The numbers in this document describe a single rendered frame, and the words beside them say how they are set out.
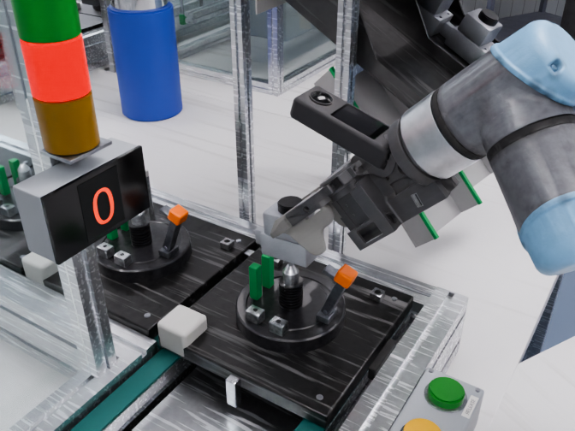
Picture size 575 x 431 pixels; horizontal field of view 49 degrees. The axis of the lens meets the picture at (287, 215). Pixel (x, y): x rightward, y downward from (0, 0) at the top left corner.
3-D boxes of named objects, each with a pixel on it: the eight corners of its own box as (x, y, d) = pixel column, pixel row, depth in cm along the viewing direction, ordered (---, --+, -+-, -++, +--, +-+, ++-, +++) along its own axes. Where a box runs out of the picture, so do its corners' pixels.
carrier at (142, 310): (257, 250, 98) (255, 178, 91) (150, 342, 81) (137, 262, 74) (140, 206, 109) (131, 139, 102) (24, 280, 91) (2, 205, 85)
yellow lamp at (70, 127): (112, 139, 59) (103, 89, 56) (69, 161, 55) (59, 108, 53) (74, 127, 61) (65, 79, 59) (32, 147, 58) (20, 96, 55)
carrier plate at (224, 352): (412, 307, 86) (414, 295, 85) (326, 429, 69) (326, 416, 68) (265, 252, 97) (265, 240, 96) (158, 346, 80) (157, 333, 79)
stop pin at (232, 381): (241, 402, 75) (240, 378, 73) (236, 408, 75) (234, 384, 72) (232, 397, 76) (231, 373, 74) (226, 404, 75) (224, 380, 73)
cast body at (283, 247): (325, 250, 77) (323, 199, 73) (306, 268, 73) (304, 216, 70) (267, 233, 81) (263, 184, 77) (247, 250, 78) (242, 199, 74)
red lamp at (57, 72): (103, 88, 56) (94, 32, 54) (59, 107, 53) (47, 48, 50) (64, 78, 58) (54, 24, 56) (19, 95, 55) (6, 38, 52)
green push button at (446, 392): (467, 397, 73) (470, 384, 72) (455, 421, 70) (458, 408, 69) (434, 382, 75) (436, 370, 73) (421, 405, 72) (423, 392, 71)
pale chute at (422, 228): (460, 212, 100) (483, 202, 96) (415, 248, 92) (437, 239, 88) (366, 61, 101) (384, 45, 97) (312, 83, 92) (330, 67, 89)
